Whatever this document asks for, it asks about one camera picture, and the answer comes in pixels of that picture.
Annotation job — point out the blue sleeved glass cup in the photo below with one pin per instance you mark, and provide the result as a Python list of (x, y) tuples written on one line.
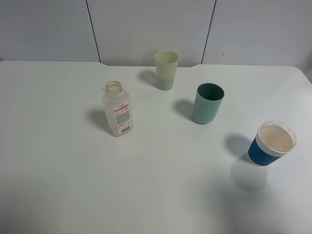
[(272, 141)]

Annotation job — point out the pale yellow plastic cup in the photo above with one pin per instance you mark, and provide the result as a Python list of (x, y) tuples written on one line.
[(166, 65)]

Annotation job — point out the teal plastic cup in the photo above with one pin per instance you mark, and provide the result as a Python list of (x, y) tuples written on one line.
[(208, 99)]

